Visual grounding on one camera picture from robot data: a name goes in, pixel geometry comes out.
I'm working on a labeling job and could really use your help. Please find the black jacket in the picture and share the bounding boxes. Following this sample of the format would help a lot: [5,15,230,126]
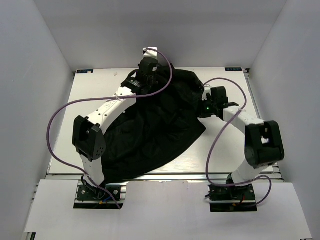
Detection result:
[101,67,206,184]

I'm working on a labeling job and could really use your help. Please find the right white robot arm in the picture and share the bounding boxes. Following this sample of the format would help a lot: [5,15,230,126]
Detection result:
[200,86,285,200]

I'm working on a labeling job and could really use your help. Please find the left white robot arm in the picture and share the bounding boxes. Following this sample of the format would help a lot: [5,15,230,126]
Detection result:
[72,56,159,200]

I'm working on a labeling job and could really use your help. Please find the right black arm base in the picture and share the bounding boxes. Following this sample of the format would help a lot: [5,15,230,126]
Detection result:
[205,184,258,213]

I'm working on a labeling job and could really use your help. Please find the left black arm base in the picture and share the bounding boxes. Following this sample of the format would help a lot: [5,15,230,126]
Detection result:
[73,176,127,210]

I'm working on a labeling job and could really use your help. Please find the right blue table sticker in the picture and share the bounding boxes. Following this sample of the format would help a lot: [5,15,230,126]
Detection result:
[224,67,243,72]

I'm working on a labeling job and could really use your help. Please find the blue table sticker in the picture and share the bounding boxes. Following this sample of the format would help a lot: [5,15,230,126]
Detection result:
[224,67,243,72]
[76,69,94,74]

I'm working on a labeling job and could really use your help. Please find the left blue table sticker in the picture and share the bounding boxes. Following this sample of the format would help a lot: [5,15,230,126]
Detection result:
[76,69,94,74]

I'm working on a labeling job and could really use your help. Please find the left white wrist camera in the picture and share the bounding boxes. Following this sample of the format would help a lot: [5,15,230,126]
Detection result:
[142,46,158,60]

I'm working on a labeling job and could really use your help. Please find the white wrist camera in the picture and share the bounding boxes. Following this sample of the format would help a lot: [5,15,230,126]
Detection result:
[201,85,212,101]
[142,46,158,60]

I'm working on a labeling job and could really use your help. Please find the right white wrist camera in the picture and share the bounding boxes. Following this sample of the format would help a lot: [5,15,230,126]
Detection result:
[201,85,212,101]

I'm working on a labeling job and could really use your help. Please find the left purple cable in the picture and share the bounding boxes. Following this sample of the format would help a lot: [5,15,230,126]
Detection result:
[46,46,173,210]

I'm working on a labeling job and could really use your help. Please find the purple cable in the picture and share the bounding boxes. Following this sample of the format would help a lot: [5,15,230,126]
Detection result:
[46,46,173,210]
[203,77,273,208]

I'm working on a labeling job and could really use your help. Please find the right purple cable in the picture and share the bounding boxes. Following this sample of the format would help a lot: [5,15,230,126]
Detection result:
[203,77,273,208]

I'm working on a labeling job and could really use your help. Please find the aluminium table frame rail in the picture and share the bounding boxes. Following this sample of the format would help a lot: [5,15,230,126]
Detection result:
[45,171,283,182]

